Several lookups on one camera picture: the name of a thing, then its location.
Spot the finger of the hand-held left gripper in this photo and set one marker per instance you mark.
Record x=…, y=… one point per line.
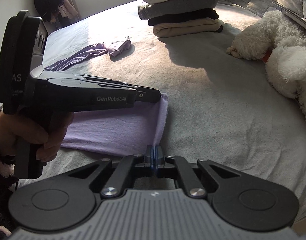
x=117, y=83
x=149, y=96

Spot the person's left forearm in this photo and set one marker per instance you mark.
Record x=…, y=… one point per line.
x=2, y=165

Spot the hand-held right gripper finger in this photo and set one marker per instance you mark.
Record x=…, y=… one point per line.
x=152, y=157
x=158, y=157

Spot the dark tablet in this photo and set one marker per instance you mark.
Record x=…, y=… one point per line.
x=293, y=15

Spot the beige folded garment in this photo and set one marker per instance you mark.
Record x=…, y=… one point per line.
x=185, y=28

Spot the person's dark clothing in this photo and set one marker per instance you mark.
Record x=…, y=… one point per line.
x=0, y=205

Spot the white plush toy dog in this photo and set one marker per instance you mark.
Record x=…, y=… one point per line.
x=283, y=55

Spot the person's left hand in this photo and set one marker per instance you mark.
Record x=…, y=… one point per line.
x=25, y=127

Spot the pink hanging clothes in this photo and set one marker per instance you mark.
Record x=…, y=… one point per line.
x=67, y=10

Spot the purple pants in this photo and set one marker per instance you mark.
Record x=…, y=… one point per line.
x=112, y=127

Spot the black folded garment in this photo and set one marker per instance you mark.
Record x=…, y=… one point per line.
x=183, y=17

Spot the grey bed sheet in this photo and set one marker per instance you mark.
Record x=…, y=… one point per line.
x=218, y=105

